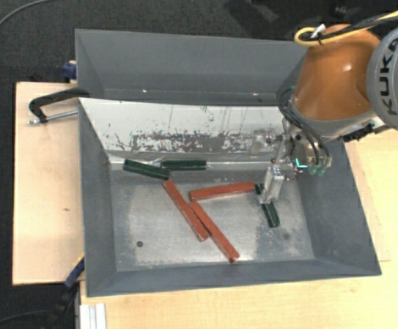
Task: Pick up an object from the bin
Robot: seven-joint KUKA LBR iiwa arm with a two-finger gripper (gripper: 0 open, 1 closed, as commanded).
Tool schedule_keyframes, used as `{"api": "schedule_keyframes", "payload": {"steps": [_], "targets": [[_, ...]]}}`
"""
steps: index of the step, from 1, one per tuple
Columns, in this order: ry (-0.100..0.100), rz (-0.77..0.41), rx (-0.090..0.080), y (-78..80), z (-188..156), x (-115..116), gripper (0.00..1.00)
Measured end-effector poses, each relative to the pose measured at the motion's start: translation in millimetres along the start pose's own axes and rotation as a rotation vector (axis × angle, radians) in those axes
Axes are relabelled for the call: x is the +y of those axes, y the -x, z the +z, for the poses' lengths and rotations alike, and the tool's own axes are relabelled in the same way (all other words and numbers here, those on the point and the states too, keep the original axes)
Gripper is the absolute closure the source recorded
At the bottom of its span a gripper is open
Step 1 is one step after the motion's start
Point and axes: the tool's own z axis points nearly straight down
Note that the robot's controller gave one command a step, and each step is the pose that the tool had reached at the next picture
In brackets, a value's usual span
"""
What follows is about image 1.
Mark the grey metal bin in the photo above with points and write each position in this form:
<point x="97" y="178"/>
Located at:
<point x="185" y="63"/>

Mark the red-brown flat block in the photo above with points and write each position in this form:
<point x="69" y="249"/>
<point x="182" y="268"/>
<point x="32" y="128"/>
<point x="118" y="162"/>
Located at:
<point x="216" y="233"/>
<point x="219" y="190"/>
<point x="185" y="209"/>

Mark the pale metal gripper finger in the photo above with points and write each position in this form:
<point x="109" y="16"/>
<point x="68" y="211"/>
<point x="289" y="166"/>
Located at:
<point x="276" y="185"/>
<point x="268" y="187"/>

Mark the dark green flat block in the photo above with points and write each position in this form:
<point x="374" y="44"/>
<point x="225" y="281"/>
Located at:
<point x="145" y="170"/>
<point x="272" y="216"/>
<point x="185" y="164"/>

